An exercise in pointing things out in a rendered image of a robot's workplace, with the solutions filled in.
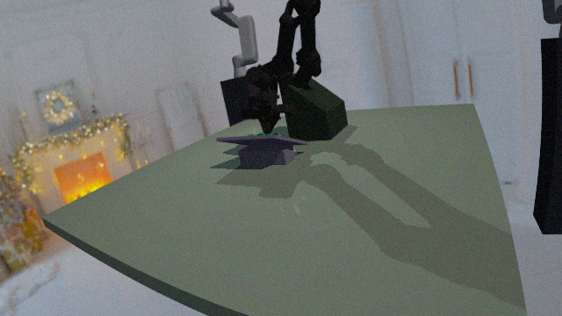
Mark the lavender switch panel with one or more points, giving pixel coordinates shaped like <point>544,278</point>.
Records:
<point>265,149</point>

